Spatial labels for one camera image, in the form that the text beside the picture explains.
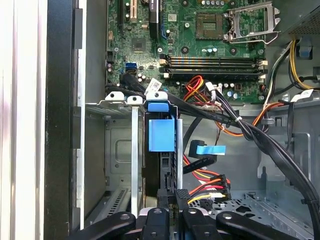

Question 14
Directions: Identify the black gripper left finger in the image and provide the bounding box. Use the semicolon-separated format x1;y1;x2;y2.
67;188;173;240

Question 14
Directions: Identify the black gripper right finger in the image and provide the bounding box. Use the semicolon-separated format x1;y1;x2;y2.
174;188;301;240

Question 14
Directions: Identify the red yellow black power wire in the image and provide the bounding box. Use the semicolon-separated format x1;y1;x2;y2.
183;154;233;205

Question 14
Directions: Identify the black wire with blue tab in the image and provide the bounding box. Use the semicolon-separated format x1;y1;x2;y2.
183;116;227;176

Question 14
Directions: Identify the hard disk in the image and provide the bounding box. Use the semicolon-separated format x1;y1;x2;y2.
141;99;185;210

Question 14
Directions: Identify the metal disk bay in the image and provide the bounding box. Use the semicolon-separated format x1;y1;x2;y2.
84;90;185;227

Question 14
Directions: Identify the black RAM slot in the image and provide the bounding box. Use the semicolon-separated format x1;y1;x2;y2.
159;61;268;68
159;66;268;74
159;55;268;63
163;72;267;80

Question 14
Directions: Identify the white expansion slot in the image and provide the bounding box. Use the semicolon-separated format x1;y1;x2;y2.
124;0;139;24

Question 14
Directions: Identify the black expansion slot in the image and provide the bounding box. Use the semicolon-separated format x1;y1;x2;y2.
118;0;125;27

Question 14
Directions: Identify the black open PC case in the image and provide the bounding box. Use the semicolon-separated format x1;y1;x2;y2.
44;0;320;240

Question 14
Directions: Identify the white label tag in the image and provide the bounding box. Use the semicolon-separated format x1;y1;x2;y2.
145;77;163;95
290;88;315;103

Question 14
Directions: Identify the green motherboard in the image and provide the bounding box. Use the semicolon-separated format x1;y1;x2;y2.
106;0;269;104

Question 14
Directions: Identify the metal locking lever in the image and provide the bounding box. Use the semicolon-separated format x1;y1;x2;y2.
227;30;281;46

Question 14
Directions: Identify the CPU socket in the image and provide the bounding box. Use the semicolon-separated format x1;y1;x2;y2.
194;11;225;41

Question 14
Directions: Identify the black graphics card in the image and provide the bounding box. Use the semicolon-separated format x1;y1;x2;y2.
148;0;160;40

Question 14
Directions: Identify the blue plastic latch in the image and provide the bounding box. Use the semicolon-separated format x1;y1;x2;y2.
296;37;314;60

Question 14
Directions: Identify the metal socket cover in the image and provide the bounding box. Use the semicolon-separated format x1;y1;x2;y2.
225;0;281;45

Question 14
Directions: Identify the grey power supply unit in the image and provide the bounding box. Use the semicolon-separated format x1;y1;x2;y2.
271;0;320;38

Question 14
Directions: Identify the thick black cable bundle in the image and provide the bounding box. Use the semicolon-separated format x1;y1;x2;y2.
104;74;320;240

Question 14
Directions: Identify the long orange wire pair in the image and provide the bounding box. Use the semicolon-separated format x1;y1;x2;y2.
219;101;286;138

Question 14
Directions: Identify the orange red wire bundle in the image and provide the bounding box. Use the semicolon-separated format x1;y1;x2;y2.
183;74;208;104

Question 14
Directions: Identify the grey white wire bundle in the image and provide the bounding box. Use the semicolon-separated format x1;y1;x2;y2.
264;41;294;101

